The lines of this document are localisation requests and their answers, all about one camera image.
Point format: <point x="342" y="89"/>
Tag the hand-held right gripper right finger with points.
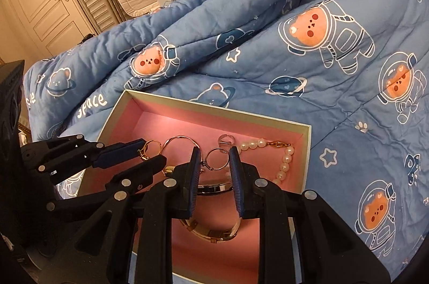
<point x="235" y="183"/>

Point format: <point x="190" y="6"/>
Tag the blue astronaut bear printed blanket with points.
<point x="301" y="69"/>

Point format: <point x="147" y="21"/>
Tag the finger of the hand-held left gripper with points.
<point x="117" y="151"/>
<point x="147" y="170"/>

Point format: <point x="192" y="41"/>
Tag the gold clip earring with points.
<point x="144" y="155"/>

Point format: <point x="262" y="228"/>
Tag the white panelled door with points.
<point x="40" y="2"/>

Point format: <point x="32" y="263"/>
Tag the green box with pink inside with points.
<point x="187" y="120"/>

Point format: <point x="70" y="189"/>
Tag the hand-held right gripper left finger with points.
<point x="195" y="183"/>

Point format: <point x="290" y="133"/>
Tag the gold wristwatch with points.
<point x="214" y="233"/>

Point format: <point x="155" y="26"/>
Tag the large thin hoop earring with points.
<point x="182" y="136"/>

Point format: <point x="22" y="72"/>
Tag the small thin hoop earring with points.
<point x="206" y="159"/>

